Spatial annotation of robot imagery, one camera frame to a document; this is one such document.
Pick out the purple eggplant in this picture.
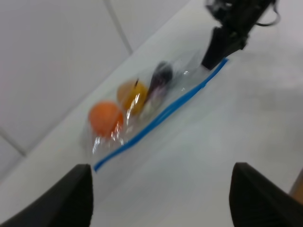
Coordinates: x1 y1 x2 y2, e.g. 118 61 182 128
146 61 173 101

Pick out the yellow pear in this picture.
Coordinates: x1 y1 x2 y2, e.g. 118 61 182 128
117 79 148 115

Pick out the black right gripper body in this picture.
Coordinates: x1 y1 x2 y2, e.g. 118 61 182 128
205 0 276 51

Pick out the orange fruit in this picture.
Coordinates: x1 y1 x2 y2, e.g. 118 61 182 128
88 101 124 139

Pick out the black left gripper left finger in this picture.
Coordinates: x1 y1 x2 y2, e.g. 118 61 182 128
1 164 94 227

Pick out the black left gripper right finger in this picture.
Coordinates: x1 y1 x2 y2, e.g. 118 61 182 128
229 162 303 227

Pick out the black cable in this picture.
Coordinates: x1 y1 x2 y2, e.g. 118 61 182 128
257 0 281 27

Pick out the clear zip bag blue strip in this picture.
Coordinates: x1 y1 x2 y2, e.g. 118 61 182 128
83 50 228 171

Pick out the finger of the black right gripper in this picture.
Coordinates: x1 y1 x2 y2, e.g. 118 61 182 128
201 27 237 70

